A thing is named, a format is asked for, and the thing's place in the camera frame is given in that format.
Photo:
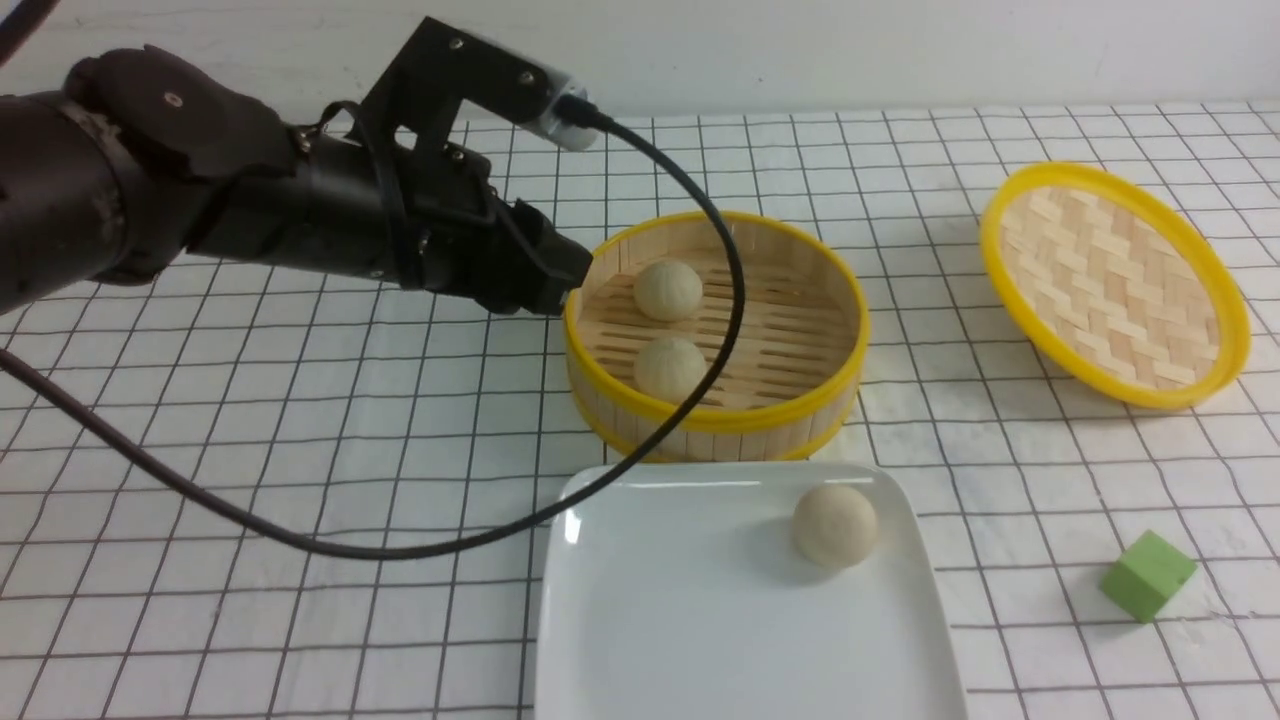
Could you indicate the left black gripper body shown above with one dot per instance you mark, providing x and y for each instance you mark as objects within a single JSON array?
[{"x": 468, "y": 242}]

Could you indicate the steamed bun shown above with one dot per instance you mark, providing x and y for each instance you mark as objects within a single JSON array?
[
  {"x": 669, "y": 369},
  {"x": 668, "y": 291},
  {"x": 835, "y": 526}
]

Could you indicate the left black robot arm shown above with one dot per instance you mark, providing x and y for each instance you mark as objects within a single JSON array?
[{"x": 141, "y": 157}]

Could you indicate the white square ceramic plate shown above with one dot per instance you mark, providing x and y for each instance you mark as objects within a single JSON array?
[{"x": 677, "y": 593}]

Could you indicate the white grid-pattern tablecloth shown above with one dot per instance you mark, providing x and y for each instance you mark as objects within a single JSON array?
[{"x": 353, "y": 410}]

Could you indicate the yellow-rimmed bamboo steamer basket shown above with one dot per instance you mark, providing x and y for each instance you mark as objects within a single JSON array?
[{"x": 793, "y": 376}]

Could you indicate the yellow-rimmed woven steamer lid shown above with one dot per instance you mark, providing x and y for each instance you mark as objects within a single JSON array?
[{"x": 1112, "y": 285}]

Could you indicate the green foam cube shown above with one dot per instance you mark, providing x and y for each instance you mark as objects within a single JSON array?
[{"x": 1146, "y": 577}]

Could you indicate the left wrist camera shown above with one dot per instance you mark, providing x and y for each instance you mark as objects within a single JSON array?
[{"x": 441, "y": 67}]

